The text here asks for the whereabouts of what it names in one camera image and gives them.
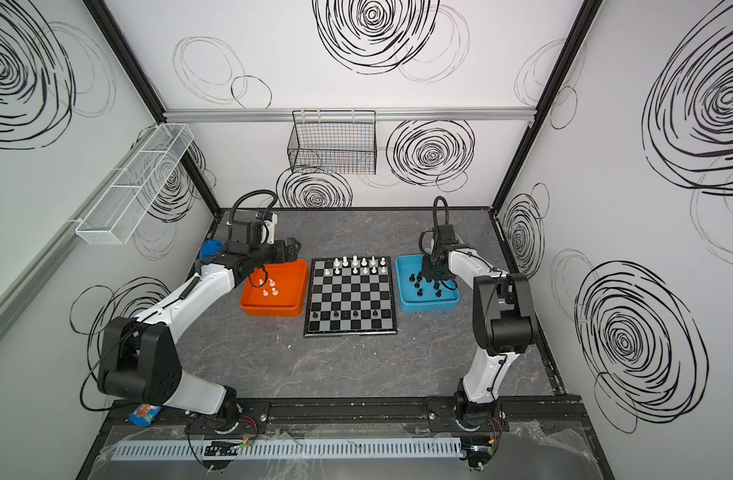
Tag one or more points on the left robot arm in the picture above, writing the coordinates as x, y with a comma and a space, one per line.
138, 359

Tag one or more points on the chess board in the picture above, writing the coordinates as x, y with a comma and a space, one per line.
350, 296

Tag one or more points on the orange tray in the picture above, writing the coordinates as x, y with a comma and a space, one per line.
287, 283

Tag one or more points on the blue lidded cup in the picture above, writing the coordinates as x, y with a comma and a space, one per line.
209, 250

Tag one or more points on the black wire basket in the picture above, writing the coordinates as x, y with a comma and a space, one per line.
339, 141

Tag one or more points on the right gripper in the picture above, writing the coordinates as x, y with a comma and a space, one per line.
436, 270

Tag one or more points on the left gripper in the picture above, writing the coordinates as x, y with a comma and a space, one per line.
256, 267

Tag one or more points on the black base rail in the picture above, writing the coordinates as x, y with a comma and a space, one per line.
437, 412

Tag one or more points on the candy packet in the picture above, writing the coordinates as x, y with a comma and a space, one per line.
144, 415

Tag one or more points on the white cable duct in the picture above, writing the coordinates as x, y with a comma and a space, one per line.
281, 449

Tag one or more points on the blue tray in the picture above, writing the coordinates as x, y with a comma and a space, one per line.
419, 294

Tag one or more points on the white wire shelf basket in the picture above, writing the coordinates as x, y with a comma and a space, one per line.
144, 172

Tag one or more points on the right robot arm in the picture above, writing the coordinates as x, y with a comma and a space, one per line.
503, 316

